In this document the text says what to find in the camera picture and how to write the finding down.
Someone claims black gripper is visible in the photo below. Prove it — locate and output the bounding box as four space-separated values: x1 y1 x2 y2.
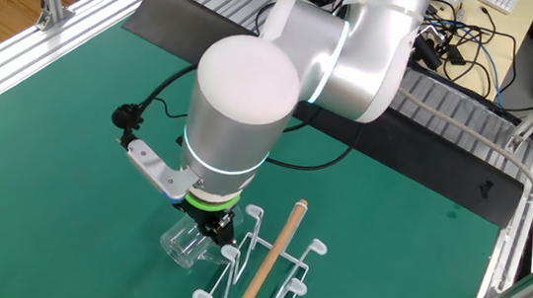
180 199 243 251

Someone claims clear glass cup with handle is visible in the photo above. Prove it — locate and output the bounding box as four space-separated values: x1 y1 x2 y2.
157 196 248 274

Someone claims green table mat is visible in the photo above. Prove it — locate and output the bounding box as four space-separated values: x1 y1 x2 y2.
0 6 520 298

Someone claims black table mat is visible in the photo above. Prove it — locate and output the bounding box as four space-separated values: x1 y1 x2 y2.
106 0 533 231

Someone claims beige desk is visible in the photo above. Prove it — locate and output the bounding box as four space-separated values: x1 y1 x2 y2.
416 0 533 107

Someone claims white computer keyboard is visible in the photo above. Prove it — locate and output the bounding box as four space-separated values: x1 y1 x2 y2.
474 0 521 17

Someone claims white wire cup rack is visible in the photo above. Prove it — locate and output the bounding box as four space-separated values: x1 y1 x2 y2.
190 187 334 298

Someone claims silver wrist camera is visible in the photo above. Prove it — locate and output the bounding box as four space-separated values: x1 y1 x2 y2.
119 136 208 206

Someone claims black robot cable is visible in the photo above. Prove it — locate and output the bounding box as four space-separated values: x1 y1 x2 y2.
281 104 325 139
264 113 364 178

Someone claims black camera cable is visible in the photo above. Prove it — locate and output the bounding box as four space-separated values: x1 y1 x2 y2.
108 56 199 156

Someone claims grey cable with metal plug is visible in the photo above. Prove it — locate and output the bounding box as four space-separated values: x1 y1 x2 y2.
386 86 533 223

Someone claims blue cable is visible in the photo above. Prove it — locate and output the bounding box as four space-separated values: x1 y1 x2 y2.
449 25 513 110

